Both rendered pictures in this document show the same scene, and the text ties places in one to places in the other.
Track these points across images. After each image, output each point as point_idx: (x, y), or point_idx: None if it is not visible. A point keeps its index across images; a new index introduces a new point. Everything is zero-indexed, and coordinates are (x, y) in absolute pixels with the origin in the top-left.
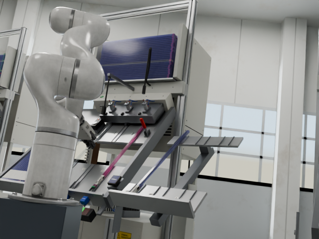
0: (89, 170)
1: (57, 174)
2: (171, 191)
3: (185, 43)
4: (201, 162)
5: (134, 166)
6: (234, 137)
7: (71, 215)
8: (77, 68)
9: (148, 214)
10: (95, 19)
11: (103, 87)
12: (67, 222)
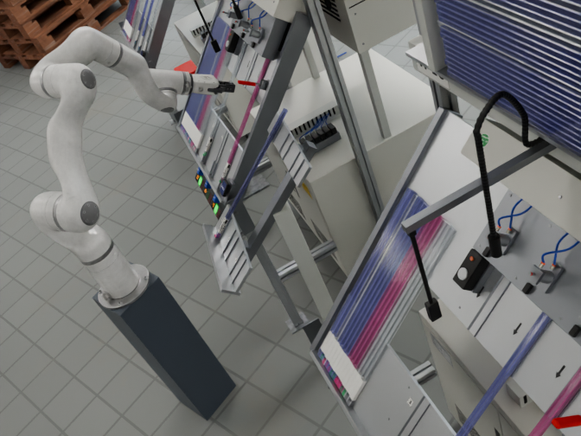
0: (224, 143)
1: (109, 286)
2: (238, 245)
3: None
4: (290, 178)
5: (252, 150)
6: (303, 162)
7: (137, 305)
8: (56, 221)
9: (397, 85)
10: (61, 88)
11: (89, 222)
12: (133, 316)
